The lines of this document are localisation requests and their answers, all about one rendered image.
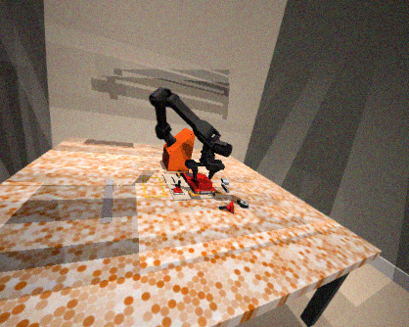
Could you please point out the black toy tyre with grey hub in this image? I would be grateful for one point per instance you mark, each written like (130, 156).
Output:
(244, 204)

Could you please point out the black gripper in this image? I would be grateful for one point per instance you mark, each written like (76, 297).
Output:
(191, 164)

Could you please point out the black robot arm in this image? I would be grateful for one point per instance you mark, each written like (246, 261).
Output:
(202, 129)

